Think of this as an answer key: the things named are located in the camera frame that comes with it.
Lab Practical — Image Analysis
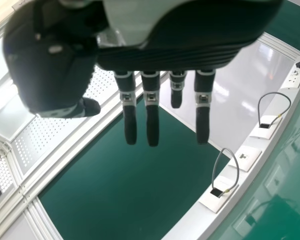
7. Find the grey aluminium table rail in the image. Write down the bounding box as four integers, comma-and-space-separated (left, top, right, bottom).
161, 32, 300, 240

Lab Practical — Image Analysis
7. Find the white socket plate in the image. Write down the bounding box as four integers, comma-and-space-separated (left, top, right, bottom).
228, 146, 263, 173
248, 114, 283, 141
198, 174, 240, 214
279, 59, 300, 91

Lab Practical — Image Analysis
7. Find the white perforated panel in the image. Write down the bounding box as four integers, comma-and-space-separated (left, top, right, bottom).
11, 65, 123, 176
0, 154, 17, 195

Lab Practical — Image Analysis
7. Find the grey looped cable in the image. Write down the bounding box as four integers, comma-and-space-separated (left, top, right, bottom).
211, 147, 240, 198
257, 91, 292, 128

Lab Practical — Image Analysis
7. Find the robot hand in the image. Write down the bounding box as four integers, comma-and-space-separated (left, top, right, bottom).
2, 0, 286, 147

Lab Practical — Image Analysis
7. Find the white aluminium frame rail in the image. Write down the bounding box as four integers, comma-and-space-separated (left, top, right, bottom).
0, 24, 171, 240

